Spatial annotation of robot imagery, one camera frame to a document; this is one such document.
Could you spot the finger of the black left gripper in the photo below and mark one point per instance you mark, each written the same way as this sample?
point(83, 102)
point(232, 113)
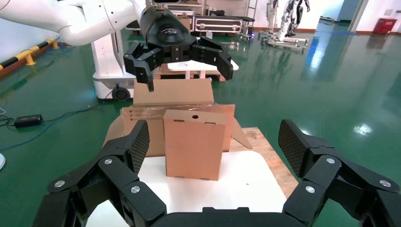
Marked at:
point(213, 55)
point(141, 62)

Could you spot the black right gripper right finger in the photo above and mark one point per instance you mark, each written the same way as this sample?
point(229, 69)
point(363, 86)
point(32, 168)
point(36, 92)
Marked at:
point(322, 175)

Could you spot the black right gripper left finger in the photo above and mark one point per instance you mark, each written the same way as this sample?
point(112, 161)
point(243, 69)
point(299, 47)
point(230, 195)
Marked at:
point(119, 175)

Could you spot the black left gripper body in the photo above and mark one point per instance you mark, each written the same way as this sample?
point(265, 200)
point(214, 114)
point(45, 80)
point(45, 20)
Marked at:
point(166, 31)

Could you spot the small brown cardboard box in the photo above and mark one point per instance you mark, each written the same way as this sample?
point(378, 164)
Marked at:
point(194, 147)

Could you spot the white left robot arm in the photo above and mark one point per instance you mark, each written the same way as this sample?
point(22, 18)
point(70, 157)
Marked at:
point(78, 18)

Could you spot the big open cardboard box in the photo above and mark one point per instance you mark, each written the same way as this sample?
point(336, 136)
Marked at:
point(175, 92)

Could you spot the white background table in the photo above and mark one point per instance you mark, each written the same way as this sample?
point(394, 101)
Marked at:
point(194, 65)

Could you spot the long black flight case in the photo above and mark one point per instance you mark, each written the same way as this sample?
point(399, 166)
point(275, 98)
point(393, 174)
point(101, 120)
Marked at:
point(216, 24)

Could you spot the white background robot body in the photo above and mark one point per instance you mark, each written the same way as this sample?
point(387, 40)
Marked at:
point(106, 62)

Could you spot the white humanoid robot legs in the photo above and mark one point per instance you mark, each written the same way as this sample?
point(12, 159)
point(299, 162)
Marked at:
point(272, 12)

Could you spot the grey humanoid robot stand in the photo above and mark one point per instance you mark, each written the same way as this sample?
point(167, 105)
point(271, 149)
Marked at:
point(288, 42)

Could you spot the silver humanoid robot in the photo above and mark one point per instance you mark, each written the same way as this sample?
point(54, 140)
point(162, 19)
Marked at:
point(293, 15)

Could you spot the black power adapter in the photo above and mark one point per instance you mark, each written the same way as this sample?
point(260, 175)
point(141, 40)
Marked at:
point(28, 121)

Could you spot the yellow black floor barrier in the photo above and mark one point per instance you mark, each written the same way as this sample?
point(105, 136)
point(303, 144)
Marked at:
point(29, 58)

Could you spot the white round floor base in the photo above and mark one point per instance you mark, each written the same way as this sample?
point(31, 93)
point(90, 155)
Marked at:
point(2, 161)

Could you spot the red cabinet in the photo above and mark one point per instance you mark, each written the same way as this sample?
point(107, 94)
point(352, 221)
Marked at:
point(384, 26)

